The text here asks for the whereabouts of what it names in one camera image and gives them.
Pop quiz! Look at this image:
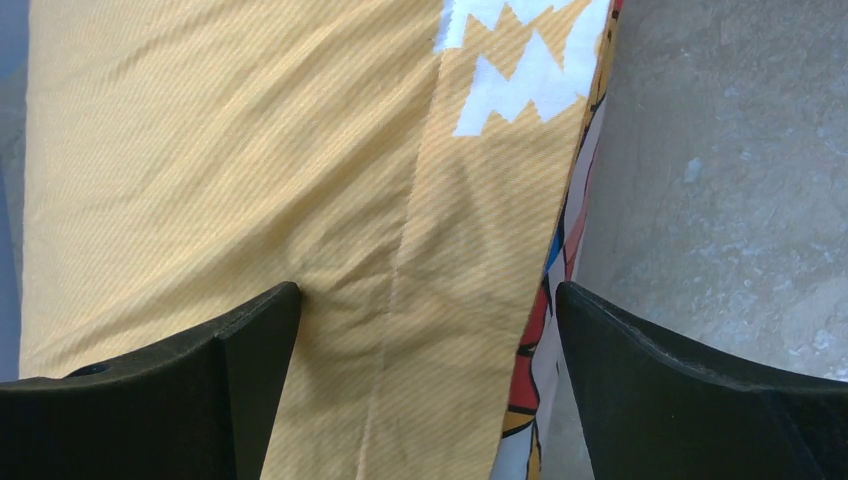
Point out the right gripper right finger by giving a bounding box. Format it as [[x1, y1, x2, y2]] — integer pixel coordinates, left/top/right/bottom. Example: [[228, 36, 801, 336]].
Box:
[[556, 282, 847, 479]]

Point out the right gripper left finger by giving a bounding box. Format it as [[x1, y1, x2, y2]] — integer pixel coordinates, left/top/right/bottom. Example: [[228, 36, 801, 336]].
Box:
[[1, 282, 302, 479]]

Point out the orange cartoon pillowcase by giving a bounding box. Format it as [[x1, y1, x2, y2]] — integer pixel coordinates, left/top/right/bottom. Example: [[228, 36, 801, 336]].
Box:
[[19, 1, 621, 479]]

